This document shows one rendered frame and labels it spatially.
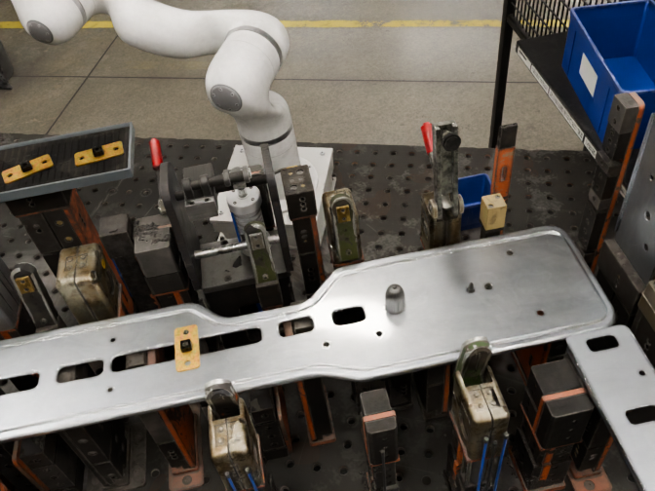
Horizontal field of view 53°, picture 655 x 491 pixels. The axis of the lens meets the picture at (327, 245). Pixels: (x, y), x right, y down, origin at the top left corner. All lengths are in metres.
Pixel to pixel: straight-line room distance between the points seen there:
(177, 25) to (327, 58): 2.25
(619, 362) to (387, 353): 0.34
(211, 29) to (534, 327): 0.84
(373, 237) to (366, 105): 1.68
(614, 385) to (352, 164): 1.01
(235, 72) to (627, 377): 0.83
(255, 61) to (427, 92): 2.05
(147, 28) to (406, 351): 0.80
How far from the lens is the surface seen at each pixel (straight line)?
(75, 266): 1.16
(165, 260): 1.15
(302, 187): 1.10
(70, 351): 1.15
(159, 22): 1.38
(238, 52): 1.30
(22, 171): 1.25
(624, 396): 1.03
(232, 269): 1.21
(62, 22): 1.43
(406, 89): 3.30
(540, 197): 1.70
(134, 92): 3.64
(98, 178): 1.17
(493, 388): 0.94
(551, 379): 1.04
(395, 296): 1.03
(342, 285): 1.10
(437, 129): 1.04
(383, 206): 1.68
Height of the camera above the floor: 1.85
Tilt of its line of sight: 47 degrees down
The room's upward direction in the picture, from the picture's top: 8 degrees counter-clockwise
